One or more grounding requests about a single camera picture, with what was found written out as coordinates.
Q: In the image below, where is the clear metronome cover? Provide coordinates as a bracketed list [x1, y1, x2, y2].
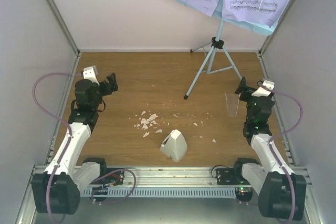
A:
[225, 93, 240, 117]

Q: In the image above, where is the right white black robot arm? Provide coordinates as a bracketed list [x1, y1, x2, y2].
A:
[232, 78, 307, 223]

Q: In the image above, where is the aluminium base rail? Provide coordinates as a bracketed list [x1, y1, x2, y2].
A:
[31, 165, 308, 190]

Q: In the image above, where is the light blue music stand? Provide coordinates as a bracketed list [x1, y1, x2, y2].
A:
[184, 0, 289, 99]

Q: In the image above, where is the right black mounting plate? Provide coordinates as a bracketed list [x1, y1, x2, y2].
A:
[215, 168, 239, 185]

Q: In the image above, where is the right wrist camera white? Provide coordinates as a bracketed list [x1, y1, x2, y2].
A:
[251, 79, 275, 97]

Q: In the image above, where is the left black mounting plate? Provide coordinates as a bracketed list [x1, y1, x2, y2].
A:
[102, 168, 124, 187]

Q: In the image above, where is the white metronome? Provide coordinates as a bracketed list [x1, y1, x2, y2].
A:
[160, 130, 187, 162]

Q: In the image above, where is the black mounting plate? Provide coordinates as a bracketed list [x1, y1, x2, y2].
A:
[102, 168, 124, 187]
[215, 168, 239, 185]

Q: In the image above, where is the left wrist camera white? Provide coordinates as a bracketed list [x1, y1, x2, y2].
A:
[81, 66, 98, 83]

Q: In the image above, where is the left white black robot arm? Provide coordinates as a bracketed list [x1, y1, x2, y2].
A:
[31, 67, 118, 215]

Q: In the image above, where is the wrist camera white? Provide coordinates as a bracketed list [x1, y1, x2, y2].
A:
[251, 79, 275, 97]
[81, 66, 98, 83]

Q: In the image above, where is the grey cable duct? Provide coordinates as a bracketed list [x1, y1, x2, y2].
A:
[81, 187, 236, 199]

